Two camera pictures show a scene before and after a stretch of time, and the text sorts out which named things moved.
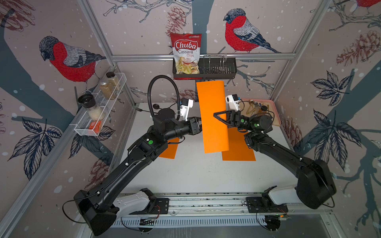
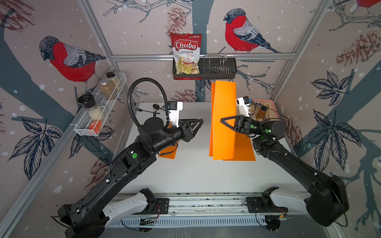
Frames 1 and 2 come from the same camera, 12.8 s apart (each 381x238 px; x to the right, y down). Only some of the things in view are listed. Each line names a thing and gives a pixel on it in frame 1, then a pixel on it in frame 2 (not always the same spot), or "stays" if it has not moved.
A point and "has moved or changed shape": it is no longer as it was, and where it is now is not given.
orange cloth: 211,98 has moved or changed shape
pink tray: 258,106 stays
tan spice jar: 113,80 stays
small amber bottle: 264,108 stays
